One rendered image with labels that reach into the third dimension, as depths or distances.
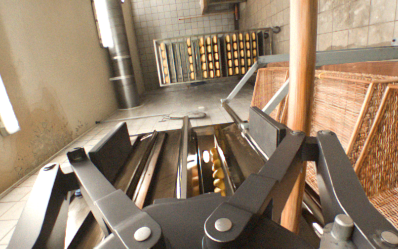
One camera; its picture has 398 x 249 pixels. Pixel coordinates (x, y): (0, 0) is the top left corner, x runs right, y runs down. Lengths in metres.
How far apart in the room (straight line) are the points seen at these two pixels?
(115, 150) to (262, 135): 0.13
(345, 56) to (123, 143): 0.75
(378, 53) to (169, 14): 4.87
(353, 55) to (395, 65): 0.21
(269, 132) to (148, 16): 5.33
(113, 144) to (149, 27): 5.25
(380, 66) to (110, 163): 1.00
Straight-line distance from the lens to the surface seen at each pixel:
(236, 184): 1.05
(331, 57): 0.78
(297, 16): 0.27
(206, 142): 1.91
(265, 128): 0.17
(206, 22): 5.35
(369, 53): 0.88
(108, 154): 0.17
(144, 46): 5.37
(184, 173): 0.90
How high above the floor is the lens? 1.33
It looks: 1 degrees down
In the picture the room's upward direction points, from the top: 97 degrees counter-clockwise
